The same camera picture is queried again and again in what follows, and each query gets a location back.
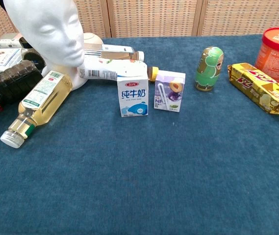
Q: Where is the white blue milk carton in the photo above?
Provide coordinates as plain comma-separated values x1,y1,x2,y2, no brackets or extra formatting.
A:
117,74,150,118

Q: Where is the purple drink carton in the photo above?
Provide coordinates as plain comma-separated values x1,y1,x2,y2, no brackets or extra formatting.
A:
153,70,186,113

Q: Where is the blue table cloth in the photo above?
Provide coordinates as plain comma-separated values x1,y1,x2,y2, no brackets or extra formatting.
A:
0,34,279,235

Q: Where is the white bottle with yellow cap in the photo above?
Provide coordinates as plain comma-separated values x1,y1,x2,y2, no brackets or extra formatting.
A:
77,58,159,82

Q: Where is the tea bottle with white cap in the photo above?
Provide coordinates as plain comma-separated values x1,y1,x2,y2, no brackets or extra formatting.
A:
84,44,145,62

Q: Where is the green nesting doll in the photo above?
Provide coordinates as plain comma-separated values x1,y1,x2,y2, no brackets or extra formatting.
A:
194,46,225,92

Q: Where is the beige round bowl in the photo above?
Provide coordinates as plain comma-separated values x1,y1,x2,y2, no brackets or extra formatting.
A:
83,32,104,52

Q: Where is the yellow liquid clear bottle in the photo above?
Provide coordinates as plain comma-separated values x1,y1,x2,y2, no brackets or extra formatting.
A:
0,70,73,149

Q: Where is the woven folding screen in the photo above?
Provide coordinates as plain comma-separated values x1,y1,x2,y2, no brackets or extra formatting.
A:
0,0,279,42

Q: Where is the dark round container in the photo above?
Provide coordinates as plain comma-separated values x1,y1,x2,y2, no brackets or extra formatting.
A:
19,36,47,72

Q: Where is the white foam mannequin head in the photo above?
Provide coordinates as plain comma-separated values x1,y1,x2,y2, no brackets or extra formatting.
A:
3,0,88,91

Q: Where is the gold biscuit pack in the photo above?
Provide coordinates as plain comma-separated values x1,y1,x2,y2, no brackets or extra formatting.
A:
227,62,279,117

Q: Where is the dark drink bottle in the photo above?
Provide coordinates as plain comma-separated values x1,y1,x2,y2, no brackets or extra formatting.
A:
0,60,44,122

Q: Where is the orange tub with red lid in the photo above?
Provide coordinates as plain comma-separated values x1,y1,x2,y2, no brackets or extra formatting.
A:
254,27,279,85

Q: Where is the multicolour long carton box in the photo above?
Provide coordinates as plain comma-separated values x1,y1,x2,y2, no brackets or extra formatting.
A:
0,33,24,49

